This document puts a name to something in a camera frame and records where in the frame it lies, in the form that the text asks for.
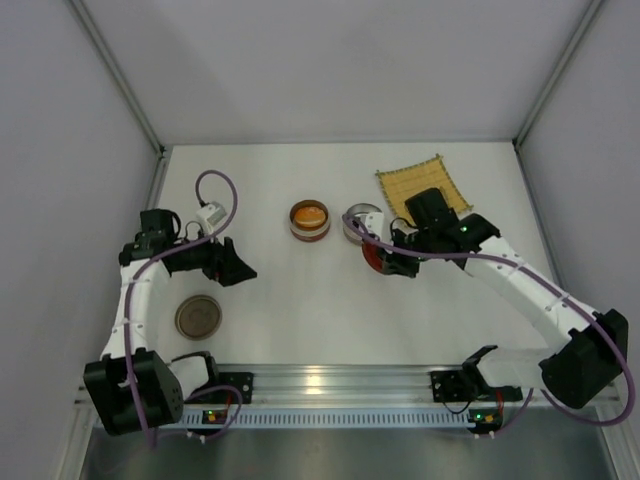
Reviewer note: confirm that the left aluminium frame post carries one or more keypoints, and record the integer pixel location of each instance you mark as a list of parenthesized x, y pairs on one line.
[(91, 29)]

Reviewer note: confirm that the beige lunch box container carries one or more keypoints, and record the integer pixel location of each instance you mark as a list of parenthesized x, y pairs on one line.
[(351, 220)]

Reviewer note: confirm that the aluminium frame post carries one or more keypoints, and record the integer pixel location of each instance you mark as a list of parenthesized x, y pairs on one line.
[(559, 69), (91, 29)]

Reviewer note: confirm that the aluminium front rail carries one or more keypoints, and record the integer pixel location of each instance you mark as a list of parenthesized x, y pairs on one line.
[(325, 386)]

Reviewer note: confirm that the orange sesame bun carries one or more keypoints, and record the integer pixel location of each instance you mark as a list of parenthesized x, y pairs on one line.
[(309, 217)]

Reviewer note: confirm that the red lunch box lid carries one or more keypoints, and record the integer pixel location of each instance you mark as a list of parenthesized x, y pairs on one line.
[(375, 257)]

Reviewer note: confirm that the right aluminium frame post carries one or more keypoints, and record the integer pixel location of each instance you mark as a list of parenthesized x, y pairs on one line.
[(559, 69)]

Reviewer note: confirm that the grey slotted cable duct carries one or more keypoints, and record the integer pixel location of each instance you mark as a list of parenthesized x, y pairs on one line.
[(340, 418)]

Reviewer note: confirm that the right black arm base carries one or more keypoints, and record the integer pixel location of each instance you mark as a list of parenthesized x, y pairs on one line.
[(464, 385)]

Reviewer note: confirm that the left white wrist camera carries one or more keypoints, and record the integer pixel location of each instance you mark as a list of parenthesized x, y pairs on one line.
[(209, 216)]

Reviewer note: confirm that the red lunch box container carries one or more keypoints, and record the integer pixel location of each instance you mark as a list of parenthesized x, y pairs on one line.
[(309, 236)]

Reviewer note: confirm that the yellow bamboo mat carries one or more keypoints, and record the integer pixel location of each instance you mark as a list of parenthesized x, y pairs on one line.
[(399, 185)]

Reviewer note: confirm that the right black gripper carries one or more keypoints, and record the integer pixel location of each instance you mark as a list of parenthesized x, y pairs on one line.
[(400, 257)]

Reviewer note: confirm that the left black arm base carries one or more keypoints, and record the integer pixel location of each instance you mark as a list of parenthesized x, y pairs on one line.
[(217, 391)]

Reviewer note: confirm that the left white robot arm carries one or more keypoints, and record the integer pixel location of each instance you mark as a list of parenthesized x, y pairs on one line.
[(132, 388)]

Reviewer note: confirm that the beige lunch box lid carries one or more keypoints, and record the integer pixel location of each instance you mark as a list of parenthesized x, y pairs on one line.
[(198, 317)]

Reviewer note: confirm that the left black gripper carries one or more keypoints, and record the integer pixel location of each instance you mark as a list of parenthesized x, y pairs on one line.
[(223, 261)]

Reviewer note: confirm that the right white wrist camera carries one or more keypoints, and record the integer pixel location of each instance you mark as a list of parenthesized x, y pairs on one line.
[(373, 223)]

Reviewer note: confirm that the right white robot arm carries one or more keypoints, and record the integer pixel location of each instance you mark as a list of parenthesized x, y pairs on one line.
[(583, 347)]

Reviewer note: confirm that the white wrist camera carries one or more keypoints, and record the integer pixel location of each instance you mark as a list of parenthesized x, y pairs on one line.
[(209, 216), (373, 223)]

